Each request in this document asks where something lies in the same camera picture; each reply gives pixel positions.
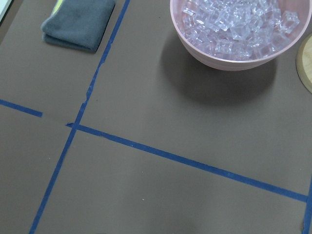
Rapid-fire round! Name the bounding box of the pink bowl of ice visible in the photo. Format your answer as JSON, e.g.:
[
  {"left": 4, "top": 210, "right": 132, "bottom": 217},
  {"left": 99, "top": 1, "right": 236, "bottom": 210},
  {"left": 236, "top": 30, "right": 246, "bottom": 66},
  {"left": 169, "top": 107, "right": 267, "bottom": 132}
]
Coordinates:
[{"left": 170, "top": 0, "right": 312, "bottom": 71}]

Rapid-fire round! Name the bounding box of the cream bear tray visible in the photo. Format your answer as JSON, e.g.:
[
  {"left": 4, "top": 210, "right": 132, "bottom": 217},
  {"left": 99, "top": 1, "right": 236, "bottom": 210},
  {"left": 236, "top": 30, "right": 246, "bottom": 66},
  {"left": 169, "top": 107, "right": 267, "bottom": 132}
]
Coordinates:
[{"left": 0, "top": 0, "right": 12, "bottom": 21}]

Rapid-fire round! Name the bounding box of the wooden cup tree stand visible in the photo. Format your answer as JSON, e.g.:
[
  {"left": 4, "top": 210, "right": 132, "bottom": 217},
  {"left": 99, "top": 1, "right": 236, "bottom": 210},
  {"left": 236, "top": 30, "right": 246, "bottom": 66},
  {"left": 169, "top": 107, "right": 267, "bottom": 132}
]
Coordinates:
[{"left": 296, "top": 34, "right": 312, "bottom": 93}]

